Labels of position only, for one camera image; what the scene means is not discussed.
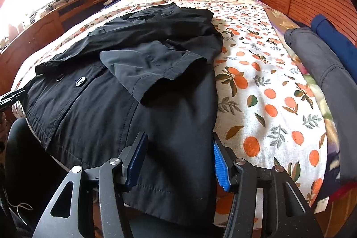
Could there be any grey folded garment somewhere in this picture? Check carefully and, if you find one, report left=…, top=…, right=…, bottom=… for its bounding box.
left=284, top=27, right=357, bottom=183

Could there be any orange-print white bedsheet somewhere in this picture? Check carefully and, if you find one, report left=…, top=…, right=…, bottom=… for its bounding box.
left=11, top=0, right=327, bottom=227

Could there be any dark cloth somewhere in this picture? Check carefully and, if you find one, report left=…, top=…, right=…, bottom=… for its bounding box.
left=0, top=118, right=98, bottom=238

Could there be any white cord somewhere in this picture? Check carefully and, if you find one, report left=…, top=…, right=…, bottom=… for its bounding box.
left=8, top=200, right=33, bottom=218

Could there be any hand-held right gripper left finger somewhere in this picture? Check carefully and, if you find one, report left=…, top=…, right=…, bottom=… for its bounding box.
left=32, top=131, right=149, bottom=238

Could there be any black coat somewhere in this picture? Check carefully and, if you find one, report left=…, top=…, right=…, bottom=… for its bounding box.
left=24, top=2, right=224, bottom=227

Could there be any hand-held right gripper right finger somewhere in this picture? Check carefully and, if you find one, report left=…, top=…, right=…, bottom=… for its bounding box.
left=213, top=132, right=324, bottom=238

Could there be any blue folded garment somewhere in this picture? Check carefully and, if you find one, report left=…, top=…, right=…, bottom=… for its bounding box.
left=310, top=14, right=357, bottom=71

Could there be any wooden desk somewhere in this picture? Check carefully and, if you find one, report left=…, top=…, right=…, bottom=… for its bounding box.
left=0, top=0, right=112, bottom=93

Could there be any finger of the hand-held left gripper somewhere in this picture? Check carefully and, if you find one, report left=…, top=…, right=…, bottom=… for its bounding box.
left=0, top=88, right=26, bottom=113

